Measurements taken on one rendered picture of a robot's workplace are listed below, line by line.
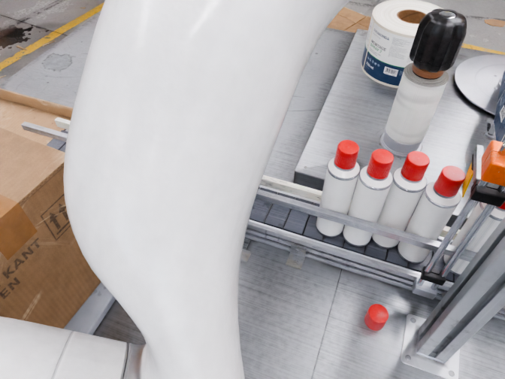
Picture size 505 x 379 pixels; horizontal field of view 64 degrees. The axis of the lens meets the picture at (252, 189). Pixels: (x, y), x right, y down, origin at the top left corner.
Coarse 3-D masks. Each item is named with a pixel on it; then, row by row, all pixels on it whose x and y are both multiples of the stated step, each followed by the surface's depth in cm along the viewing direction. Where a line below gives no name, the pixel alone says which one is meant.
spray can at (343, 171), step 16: (352, 144) 62; (336, 160) 63; (352, 160) 62; (336, 176) 64; (352, 176) 63; (336, 192) 66; (352, 192) 67; (336, 208) 69; (320, 224) 74; (336, 224) 72
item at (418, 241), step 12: (36, 132) 84; (48, 132) 82; (60, 132) 82; (264, 192) 72; (276, 204) 72; (288, 204) 70; (300, 204) 70; (324, 216) 69; (336, 216) 68; (348, 216) 68; (360, 228) 68; (372, 228) 67; (384, 228) 67; (408, 240) 66; (420, 240) 65; (432, 240) 65; (444, 252) 65; (468, 252) 64
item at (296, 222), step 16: (48, 144) 92; (64, 144) 92; (272, 192) 83; (256, 208) 80; (272, 208) 80; (288, 208) 80; (272, 224) 77; (288, 224) 77; (304, 224) 77; (320, 240) 75; (336, 240) 75; (384, 256) 73; (400, 256) 73; (432, 256) 73
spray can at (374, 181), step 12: (372, 156) 60; (384, 156) 60; (372, 168) 61; (384, 168) 60; (360, 180) 64; (372, 180) 62; (384, 180) 62; (360, 192) 65; (372, 192) 63; (384, 192) 63; (360, 204) 66; (372, 204) 65; (360, 216) 68; (372, 216) 67; (348, 228) 72; (348, 240) 74; (360, 240) 72
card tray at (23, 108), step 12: (0, 96) 111; (12, 96) 108; (24, 96) 106; (0, 108) 108; (12, 108) 108; (24, 108) 108; (36, 108) 108; (48, 108) 106; (60, 108) 104; (72, 108) 103; (0, 120) 105; (12, 120) 105; (24, 120) 105; (36, 120) 105; (48, 120) 105; (24, 132) 102
